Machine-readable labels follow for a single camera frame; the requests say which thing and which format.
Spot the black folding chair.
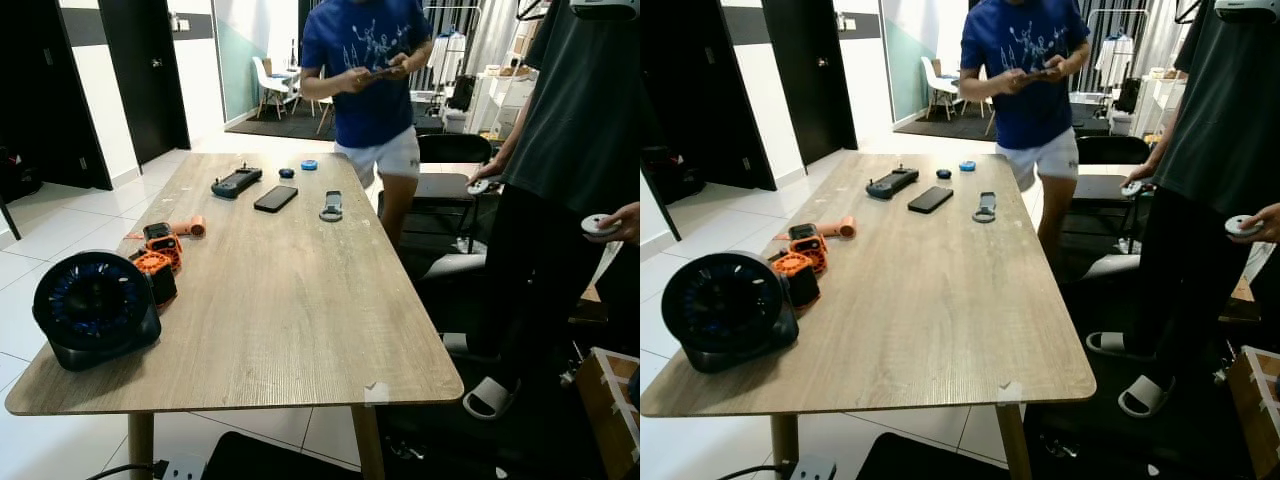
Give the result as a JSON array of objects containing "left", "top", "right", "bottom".
[
  {"left": 1072, "top": 135, "right": 1151, "bottom": 251},
  {"left": 415, "top": 133, "right": 496, "bottom": 251}
]

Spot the wooden table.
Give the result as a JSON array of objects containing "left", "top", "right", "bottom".
[
  {"left": 5, "top": 152, "right": 464, "bottom": 480},
  {"left": 640, "top": 152, "right": 1098, "bottom": 480}
]

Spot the dark floor rug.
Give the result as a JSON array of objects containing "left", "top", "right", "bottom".
[
  {"left": 225, "top": 100, "right": 346, "bottom": 141},
  {"left": 893, "top": 100, "right": 1001, "bottom": 141}
]

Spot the black door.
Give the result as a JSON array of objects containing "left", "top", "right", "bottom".
[
  {"left": 98, "top": 0, "right": 191, "bottom": 166},
  {"left": 762, "top": 0, "right": 858, "bottom": 166}
]

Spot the orange black battery pack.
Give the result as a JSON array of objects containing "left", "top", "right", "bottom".
[
  {"left": 768, "top": 251, "right": 821, "bottom": 309},
  {"left": 130, "top": 250, "right": 179, "bottom": 307}
]

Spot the grey chair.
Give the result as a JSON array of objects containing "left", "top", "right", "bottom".
[
  {"left": 1085, "top": 252, "right": 1146, "bottom": 283},
  {"left": 425, "top": 252, "right": 501, "bottom": 283}
]

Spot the black handheld remote controller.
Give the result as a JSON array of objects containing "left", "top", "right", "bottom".
[
  {"left": 865, "top": 166, "right": 919, "bottom": 201},
  {"left": 210, "top": 165, "right": 264, "bottom": 200}
]

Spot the black-clothed person left hand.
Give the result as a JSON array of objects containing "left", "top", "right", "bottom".
[
  {"left": 605, "top": 200, "right": 641, "bottom": 246},
  {"left": 1250, "top": 202, "right": 1280, "bottom": 244}
]

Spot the black bag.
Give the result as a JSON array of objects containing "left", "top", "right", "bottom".
[
  {"left": 0, "top": 145, "right": 43, "bottom": 201},
  {"left": 645, "top": 145, "right": 706, "bottom": 206}
]

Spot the white hanging garment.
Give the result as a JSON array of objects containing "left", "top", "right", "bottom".
[
  {"left": 1097, "top": 32, "right": 1136, "bottom": 89},
  {"left": 430, "top": 30, "right": 468, "bottom": 86}
]

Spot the black round fan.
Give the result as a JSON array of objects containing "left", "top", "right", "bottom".
[
  {"left": 32, "top": 250, "right": 163, "bottom": 372},
  {"left": 661, "top": 251, "right": 799, "bottom": 374}
]

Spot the cardboard box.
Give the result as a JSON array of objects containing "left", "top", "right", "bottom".
[
  {"left": 575, "top": 345, "right": 641, "bottom": 480},
  {"left": 1228, "top": 345, "right": 1280, "bottom": 480}
]

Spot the black smartphone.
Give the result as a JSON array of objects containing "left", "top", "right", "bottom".
[
  {"left": 907, "top": 186, "right": 955, "bottom": 215},
  {"left": 253, "top": 185, "right": 300, "bottom": 214}
]

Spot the person in black clothes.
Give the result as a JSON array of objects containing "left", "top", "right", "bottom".
[
  {"left": 1085, "top": 0, "right": 1280, "bottom": 421},
  {"left": 465, "top": 0, "right": 641, "bottom": 421}
]

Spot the orange handled tool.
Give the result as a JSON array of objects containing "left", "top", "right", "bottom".
[
  {"left": 125, "top": 214, "right": 207, "bottom": 241},
  {"left": 772, "top": 215, "right": 857, "bottom": 242}
]

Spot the person in blue shirt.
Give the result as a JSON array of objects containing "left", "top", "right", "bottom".
[
  {"left": 958, "top": 0, "right": 1093, "bottom": 266},
  {"left": 298, "top": 0, "right": 436, "bottom": 251}
]

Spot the white shelf unit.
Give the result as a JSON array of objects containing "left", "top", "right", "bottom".
[
  {"left": 1130, "top": 68, "right": 1191, "bottom": 136},
  {"left": 465, "top": 65, "right": 541, "bottom": 141}
]

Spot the white plastic chair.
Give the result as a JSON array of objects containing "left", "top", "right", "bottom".
[
  {"left": 920, "top": 57, "right": 963, "bottom": 121},
  {"left": 252, "top": 57, "right": 298, "bottom": 121}
]

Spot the black floor mat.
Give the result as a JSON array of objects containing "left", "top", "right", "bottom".
[
  {"left": 205, "top": 432, "right": 363, "bottom": 480},
  {"left": 857, "top": 432, "right": 1006, "bottom": 480}
]

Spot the white VR headset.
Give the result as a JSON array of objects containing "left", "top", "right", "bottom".
[
  {"left": 570, "top": 0, "right": 641, "bottom": 21},
  {"left": 1215, "top": 0, "right": 1280, "bottom": 23}
]

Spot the black power cable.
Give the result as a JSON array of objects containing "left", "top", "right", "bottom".
[
  {"left": 85, "top": 462, "right": 166, "bottom": 480},
  {"left": 715, "top": 464, "right": 796, "bottom": 480}
]

